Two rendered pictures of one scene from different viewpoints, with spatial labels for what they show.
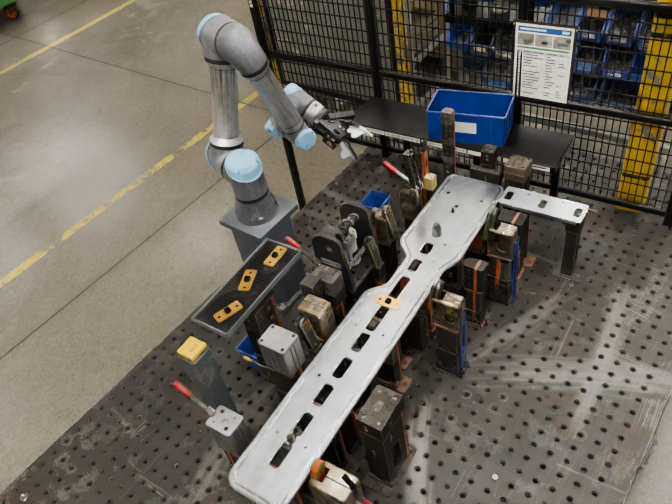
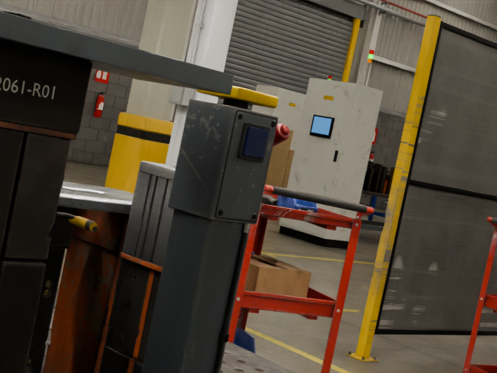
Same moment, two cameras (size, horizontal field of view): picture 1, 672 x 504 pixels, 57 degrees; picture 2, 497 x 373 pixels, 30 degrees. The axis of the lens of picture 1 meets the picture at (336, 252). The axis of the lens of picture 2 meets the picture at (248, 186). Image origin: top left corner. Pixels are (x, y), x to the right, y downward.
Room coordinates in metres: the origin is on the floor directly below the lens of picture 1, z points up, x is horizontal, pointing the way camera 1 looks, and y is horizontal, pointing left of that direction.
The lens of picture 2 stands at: (2.08, 0.51, 1.11)
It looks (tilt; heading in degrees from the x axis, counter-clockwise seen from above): 3 degrees down; 182
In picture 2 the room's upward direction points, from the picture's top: 12 degrees clockwise
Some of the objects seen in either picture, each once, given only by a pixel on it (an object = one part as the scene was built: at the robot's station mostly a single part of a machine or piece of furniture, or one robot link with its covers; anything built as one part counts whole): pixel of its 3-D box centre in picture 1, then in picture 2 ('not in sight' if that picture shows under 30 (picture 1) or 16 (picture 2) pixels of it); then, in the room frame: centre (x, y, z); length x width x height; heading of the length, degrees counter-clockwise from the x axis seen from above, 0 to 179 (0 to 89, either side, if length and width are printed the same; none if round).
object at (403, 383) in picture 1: (381, 351); not in sight; (1.23, -0.08, 0.84); 0.17 x 0.06 x 0.29; 49
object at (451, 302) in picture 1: (449, 333); not in sight; (1.22, -0.30, 0.87); 0.12 x 0.09 x 0.35; 49
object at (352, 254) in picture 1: (351, 273); not in sight; (1.50, -0.04, 0.94); 0.18 x 0.13 x 0.49; 139
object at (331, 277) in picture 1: (335, 311); not in sight; (1.39, 0.04, 0.89); 0.13 x 0.11 x 0.38; 49
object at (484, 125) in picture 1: (470, 117); not in sight; (2.05, -0.62, 1.10); 0.30 x 0.17 x 0.13; 59
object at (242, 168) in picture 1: (245, 173); not in sight; (1.75, 0.24, 1.27); 0.13 x 0.12 x 0.14; 27
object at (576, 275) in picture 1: (571, 245); not in sight; (1.51, -0.82, 0.84); 0.11 x 0.06 x 0.29; 49
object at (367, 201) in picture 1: (376, 207); not in sight; (2.05, -0.21, 0.74); 0.11 x 0.10 x 0.09; 139
